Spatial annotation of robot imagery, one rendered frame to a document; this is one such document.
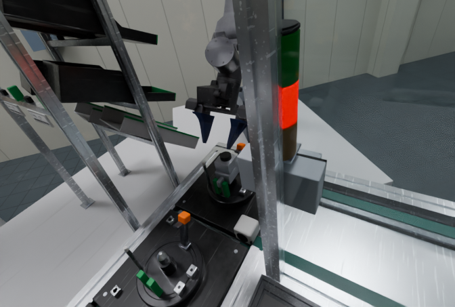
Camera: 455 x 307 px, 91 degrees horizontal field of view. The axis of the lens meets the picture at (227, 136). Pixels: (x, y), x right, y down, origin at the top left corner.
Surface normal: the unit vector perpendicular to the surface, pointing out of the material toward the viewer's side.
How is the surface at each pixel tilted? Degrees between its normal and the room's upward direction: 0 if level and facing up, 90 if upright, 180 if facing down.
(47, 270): 0
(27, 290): 0
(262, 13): 90
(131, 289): 0
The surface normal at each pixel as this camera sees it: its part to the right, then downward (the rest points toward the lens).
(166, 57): 0.22, 0.54
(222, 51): -0.24, 0.00
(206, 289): -0.15, -0.80
